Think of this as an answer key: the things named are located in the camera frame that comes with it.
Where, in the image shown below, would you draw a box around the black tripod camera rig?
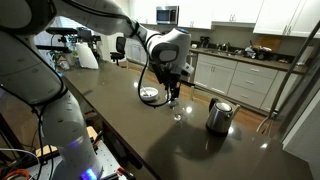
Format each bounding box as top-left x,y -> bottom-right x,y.
34,26 -> 102,54

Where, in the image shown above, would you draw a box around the black office chair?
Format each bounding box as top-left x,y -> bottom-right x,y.
109,35 -> 128,66

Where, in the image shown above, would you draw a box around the stainless steel microwave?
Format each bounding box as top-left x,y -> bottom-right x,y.
155,5 -> 180,26

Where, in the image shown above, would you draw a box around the light wooden block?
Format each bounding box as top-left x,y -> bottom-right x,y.
34,125 -> 100,158

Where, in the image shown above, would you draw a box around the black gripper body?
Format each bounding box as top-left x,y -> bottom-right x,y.
153,62 -> 183,91

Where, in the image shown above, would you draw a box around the black coffee maker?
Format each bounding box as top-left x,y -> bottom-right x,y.
199,35 -> 211,49

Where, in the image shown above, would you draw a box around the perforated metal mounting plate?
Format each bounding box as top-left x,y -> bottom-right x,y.
26,141 -> 121,180

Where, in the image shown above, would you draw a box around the dark kitchen countertop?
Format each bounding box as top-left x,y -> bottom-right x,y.
189,46 -> 308,75

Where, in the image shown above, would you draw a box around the light wooden chair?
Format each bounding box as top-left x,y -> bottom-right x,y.
189,84 -> 196,102

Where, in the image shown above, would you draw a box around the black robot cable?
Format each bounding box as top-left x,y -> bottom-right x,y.
31,31 -> 172,180

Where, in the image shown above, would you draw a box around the white tapered container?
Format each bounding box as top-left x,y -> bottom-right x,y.
75,42 -> 100,70

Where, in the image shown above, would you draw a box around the white base cabinets with drawers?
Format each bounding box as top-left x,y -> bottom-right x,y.
193,53 -> 301,113

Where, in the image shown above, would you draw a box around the wooden cutting board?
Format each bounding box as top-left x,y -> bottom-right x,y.
254,34 -> 283,53

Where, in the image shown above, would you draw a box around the orange cable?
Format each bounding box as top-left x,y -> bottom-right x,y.
3,168 -> 32,180

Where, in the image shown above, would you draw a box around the chrome sink faucet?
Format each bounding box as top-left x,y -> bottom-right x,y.
220,41 -> 232,53

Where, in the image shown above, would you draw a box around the white ceramic bowl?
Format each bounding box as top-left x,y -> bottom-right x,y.
139,86 -> 160,103

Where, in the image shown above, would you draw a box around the dish rack with dishes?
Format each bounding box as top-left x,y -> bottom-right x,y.
244,44 -> 273,61

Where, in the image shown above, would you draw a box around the stainless steel electric kettle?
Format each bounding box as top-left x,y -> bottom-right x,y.
205,97 -> 242,137

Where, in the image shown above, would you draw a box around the grey metal stand bar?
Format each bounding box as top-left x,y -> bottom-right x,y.
256,19 -> 320,134

